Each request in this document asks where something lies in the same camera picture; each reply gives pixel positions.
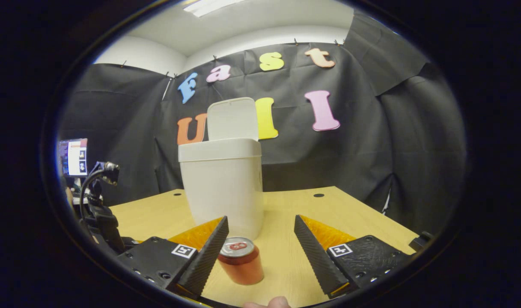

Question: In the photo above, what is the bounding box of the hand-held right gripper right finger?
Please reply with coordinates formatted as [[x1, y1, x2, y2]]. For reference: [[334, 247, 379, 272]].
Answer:
[[294, 214, 411, 299]]

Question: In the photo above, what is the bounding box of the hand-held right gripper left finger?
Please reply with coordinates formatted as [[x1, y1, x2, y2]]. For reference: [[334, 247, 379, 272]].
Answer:
[[115, 216, 230, 300]]

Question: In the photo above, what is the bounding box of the red pop can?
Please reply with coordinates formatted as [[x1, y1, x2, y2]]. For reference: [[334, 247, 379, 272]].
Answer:
[[218, 237, 264, 285]]

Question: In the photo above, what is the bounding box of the white desktop garbage bin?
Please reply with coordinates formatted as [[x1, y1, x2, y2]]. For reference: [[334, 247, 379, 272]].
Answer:
[[178, 97, 264, 241]]

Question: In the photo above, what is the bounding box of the wooden desktop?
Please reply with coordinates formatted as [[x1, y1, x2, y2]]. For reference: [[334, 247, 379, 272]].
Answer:
[[108, 186, 419, 308]]

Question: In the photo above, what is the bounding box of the computer monitor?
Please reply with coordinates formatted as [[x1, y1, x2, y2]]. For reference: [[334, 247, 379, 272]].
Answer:
[[59, 138, 88, 177]]

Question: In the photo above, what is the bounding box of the black backdrop cloth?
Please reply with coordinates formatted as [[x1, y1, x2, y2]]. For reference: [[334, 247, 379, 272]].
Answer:
[[57, 11, 468, 236]]

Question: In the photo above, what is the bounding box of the small black block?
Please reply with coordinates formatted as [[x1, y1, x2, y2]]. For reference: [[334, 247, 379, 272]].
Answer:
[[409, 231, 434, 252]]

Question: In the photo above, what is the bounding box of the long ceiling light panel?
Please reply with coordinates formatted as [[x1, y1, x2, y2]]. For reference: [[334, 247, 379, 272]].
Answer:
[[183, 0, 244, 17]]

